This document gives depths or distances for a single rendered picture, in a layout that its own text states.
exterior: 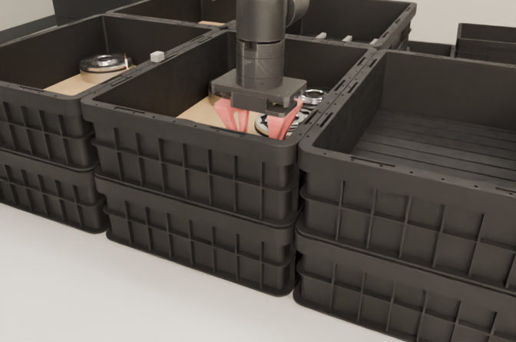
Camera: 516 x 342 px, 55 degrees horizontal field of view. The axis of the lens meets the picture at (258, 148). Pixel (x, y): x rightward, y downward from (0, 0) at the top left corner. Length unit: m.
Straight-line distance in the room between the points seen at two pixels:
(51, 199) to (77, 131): 0.16
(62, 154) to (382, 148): 0.46
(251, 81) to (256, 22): 0.07
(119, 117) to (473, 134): 0.53
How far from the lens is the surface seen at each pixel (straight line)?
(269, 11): 0.55
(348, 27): 1.29
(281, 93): 0.57
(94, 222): 0.79
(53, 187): 0.81
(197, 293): 0.68
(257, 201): 0.59
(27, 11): 4.91
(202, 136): 0.56
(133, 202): 0.69
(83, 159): 0.73
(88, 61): 1.06
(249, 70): 0.57
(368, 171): 0.50
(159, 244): 0.72
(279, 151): 0.53
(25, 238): 0.84
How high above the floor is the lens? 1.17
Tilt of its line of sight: 28 degrees down
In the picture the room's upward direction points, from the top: straight up
